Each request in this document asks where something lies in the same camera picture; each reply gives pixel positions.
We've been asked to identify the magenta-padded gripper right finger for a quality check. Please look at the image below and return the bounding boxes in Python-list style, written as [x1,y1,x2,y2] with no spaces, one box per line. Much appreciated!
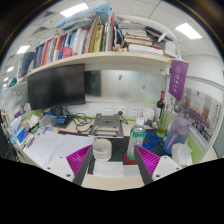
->
[133,144,183,185]

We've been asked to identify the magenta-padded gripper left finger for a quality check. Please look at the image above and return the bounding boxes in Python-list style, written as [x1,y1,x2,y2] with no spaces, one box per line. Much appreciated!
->
[44,144,95,187]

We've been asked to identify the green-label drink bottle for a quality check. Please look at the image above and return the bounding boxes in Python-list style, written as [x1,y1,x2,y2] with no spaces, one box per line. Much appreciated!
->
[126,117,147,161]

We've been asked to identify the purple water jug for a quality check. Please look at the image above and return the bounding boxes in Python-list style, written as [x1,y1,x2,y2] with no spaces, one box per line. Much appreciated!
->
[163,113,193,155]

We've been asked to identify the white ribbed cup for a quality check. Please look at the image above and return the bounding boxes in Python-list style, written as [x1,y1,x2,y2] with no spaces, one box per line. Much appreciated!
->
[92,138,113,163]

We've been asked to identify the white paper sheets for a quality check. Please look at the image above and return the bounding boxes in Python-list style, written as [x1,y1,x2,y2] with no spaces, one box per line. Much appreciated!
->
[23,129,95,168]

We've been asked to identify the black desk mat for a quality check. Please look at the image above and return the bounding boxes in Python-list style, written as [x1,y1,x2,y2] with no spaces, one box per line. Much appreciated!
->
[87,127,174,175]

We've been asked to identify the glass with green stalks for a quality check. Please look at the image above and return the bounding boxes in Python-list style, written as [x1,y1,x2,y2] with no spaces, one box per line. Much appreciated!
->
[156,109,173,138]

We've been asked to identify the small blue box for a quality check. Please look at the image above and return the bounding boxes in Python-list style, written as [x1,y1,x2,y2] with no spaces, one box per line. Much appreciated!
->
[54,114,69,126]

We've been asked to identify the grey metal laptop stand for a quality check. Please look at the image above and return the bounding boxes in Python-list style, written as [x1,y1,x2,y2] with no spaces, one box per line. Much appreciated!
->
[88,113,125,139]

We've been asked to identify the white jar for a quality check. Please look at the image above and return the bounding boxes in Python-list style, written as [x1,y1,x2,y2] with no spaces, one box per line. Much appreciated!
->
[142,108,156,124]

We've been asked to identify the dark wine bottle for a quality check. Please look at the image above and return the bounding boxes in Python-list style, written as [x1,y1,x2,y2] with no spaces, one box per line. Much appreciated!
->
[154,90,166,123]

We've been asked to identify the group photo poster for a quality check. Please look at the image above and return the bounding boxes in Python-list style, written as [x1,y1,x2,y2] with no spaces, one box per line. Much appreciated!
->
[178,87,223,143]

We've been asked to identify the black computer monitor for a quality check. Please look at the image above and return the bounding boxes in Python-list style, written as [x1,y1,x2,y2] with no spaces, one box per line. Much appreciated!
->
[27,63,87,111]

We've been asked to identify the purple pennant flag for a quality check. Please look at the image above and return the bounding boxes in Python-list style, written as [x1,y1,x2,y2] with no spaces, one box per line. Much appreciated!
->
[168,59,190,102]

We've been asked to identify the white shelf with books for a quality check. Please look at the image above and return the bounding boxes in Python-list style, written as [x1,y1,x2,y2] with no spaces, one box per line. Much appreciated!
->
[14,3,189,88]

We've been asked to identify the ceiling light panels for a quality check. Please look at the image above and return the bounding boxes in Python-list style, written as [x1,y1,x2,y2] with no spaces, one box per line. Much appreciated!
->
[2,2,203,83]

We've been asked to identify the blue coiled cable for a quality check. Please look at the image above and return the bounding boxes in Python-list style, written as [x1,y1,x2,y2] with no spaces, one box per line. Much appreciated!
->
[141,131,161,150]

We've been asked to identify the black cables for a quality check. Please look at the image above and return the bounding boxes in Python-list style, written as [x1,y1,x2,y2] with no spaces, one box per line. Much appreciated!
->
[61,105,94,134]

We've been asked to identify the white wall socket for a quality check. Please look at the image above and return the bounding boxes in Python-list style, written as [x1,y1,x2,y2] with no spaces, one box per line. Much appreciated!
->
[101,104,114,117]
[129,105,142,118]
[115,104,128,117]

